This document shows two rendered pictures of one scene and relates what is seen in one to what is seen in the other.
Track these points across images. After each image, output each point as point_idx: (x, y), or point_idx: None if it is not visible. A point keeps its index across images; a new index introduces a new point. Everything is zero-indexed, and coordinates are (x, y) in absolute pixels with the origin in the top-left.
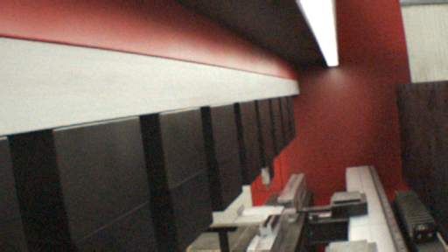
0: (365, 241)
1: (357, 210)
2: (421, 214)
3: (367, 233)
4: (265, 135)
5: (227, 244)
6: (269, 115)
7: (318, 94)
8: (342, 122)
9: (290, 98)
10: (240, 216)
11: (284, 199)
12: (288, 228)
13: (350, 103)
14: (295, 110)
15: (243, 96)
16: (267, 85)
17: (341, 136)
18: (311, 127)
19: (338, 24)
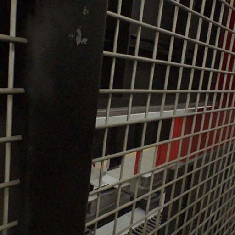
0: (85, 231)
1: (142, 206)
2: (138, 234)
3: (122, 224)
4: (94, 148)
5: (92, 189)
6: (109, 136)
7: (206, 119)
8: (216, 141)
9: (166, 120)
10: (96, 178)
11: (143, 175)
12: (126, 194)
13: (225, 131)
14: (190, 123)
15: None
16: (113, 120)
17: (213, 149)
18: (197, 137)
19: (234, 77)
